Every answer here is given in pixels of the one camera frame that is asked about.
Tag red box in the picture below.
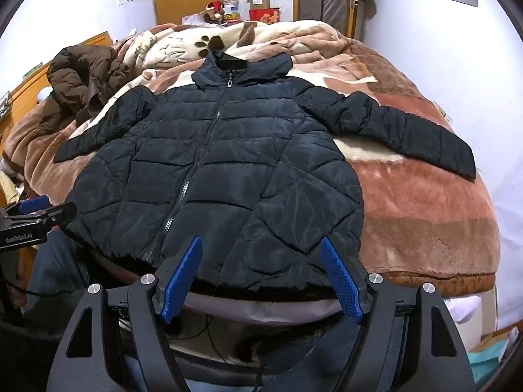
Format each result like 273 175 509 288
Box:
248 7 282 23

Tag yellow printed cloth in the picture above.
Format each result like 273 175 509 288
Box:
0 169 25 203

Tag paw print fleece blanket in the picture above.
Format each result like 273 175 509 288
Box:
2 20 501 299

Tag plush toy with santa hat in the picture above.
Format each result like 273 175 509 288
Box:
204 1 225 23

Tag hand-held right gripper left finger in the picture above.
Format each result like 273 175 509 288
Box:
52 236 204 392

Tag teal packet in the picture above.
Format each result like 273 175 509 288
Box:
468 339 509 380

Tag wooden bed frame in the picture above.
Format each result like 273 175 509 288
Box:
0 30 113 139

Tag black puffer jacket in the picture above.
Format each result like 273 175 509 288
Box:
54 50 477 295

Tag black cable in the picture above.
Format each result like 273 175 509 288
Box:
202 314 270 392

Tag person's blue jeans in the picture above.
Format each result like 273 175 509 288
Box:
20 231 99 327

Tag brown puffer jacket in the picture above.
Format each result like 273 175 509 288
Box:
46 44 131 125

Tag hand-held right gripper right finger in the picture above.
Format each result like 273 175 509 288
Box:
320 237 477 392

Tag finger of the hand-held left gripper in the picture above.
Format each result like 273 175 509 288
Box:
39 201 78 229
8 195 50 216

